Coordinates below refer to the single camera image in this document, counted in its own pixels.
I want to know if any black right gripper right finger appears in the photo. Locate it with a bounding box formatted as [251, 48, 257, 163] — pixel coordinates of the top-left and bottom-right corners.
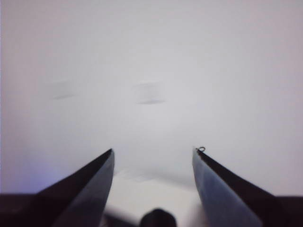
[192, 148, 285, 227]

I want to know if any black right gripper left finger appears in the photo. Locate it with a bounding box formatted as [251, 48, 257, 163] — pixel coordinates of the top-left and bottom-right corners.
[28, 148, 115, 227]

